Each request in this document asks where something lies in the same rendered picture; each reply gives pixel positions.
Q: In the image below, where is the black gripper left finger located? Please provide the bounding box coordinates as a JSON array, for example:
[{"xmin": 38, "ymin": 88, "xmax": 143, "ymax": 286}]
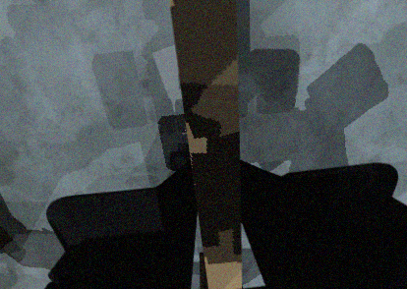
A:
[{"xmin": 46, "ymin": 159, "xmax": 198, "ymax": 289}]

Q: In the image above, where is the long brown wooden rail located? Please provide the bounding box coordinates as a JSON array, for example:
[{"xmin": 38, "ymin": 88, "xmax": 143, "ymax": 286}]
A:
[{"xmin": 169, "ymin": 0, "xmax": 242, "ymax": 289}]

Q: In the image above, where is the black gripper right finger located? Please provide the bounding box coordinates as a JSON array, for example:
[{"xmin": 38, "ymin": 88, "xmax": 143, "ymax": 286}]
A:
[{"xmin": 240, "ymin": 159, "xmax": 398, "ymax": 285}]

